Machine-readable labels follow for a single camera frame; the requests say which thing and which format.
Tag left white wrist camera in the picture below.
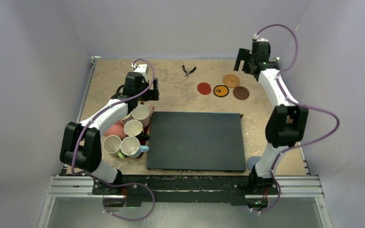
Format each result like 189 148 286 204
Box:
132 63 149 76

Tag green handled white mug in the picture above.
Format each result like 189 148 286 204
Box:
102 135 125 159

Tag blue grey coaster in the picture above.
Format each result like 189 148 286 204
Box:
247 156 261 172

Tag orange smiley coaster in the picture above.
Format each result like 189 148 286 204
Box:
213 85 230 98

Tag dark brown wooden coaster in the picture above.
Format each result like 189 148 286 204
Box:
233 86 250 100

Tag grey white mug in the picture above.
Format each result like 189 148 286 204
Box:
121 114 133 123

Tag salmon pink mug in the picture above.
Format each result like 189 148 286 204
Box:
104 123 127 140

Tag red apple coaster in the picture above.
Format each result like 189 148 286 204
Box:
197 82 212 95

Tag black pliers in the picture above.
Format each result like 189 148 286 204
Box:
182 65 197 77

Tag black handled white mug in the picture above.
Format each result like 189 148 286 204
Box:
124 119 150 141

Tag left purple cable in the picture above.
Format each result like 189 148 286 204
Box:
70 58 157 222

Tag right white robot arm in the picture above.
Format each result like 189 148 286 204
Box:
234 37 308 193

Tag purple cable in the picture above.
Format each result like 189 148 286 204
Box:
249 24 341 215
70 58 157 222

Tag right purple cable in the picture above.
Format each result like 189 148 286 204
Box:
249 24 341 215

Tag dark rectangular board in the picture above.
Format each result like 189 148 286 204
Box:
147 111 247 172

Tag pink handled white mug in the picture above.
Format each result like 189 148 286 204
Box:
131 104 154 128

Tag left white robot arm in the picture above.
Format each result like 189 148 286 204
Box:
59 72 159 194

